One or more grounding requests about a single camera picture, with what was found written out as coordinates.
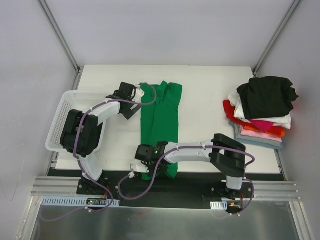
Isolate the right aluminium frame post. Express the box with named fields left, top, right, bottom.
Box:
left=251, top=0, right=303, bottom=77

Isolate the folded red t shirt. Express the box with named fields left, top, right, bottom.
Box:
left=223, top=99, right=286, bottom=137

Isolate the aluminium front rail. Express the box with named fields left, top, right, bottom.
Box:
left=31, top=176, right=302, bottom=202

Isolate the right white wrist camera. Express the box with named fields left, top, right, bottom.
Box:
left=128, top=160, right=149, bottom=179

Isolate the left aluminium frame post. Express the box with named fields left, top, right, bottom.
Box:
left=37, top=0, right=83, bottom=73

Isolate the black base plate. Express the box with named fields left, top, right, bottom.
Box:
left=79, top=170, right=252, bottom=209

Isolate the white plastic laundry basket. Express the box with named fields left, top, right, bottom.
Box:
left=45, top=90, right=107, bottom=153

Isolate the aluminium frame post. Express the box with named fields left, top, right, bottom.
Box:
left=251, top=0, right=303, bottom=77
left=37, top=0, right=83, bottom=73

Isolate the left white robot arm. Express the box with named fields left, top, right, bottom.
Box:
left=46, top=82, right=145, bottom=195

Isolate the folded white t shirt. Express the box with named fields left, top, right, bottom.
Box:
left=227, top=90, right=292, bottom=130

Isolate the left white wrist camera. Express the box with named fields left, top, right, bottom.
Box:
left=131, top=84, right=145, bottom=103

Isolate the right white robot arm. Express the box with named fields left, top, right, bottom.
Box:
left=130, top=133, right=246, bottom=198

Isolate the folded grey t shirt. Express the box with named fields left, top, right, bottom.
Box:
left=236, top=123, right=282, bottom=149

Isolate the folded black t shirt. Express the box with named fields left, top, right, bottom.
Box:
left=237, top=76, right=299, bottom=117

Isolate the folded magenta t shirt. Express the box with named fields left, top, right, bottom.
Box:
left=249, top=119, right=274, bottom=133

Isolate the folded light blue t shirt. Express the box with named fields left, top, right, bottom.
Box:
left=228, top=119, right=285, bottom=151

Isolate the folded orange t shirt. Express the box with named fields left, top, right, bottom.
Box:
left=244, top=125, right=286, bottom=139

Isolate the folded pink t shirt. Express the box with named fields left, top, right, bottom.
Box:
left=240, top=126, right=283, bottom=143

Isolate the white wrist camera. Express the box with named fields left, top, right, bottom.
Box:
left=131, top=84, right=145, bottom=103
left=128, top=160, right=149, bottom=179

